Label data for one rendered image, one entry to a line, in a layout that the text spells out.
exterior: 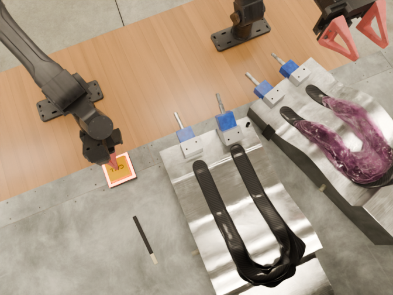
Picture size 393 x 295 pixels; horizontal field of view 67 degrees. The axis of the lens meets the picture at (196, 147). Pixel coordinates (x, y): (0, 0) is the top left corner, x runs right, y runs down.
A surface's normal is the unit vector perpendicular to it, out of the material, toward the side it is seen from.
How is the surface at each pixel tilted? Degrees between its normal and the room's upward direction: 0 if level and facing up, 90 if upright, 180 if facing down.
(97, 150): 55
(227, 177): 3
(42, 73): 40
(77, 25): 0
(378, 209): 0
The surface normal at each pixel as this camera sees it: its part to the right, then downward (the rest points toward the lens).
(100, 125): 0.58, 0.38
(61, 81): 0.44, 0.19
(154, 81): -0.01, -0.31
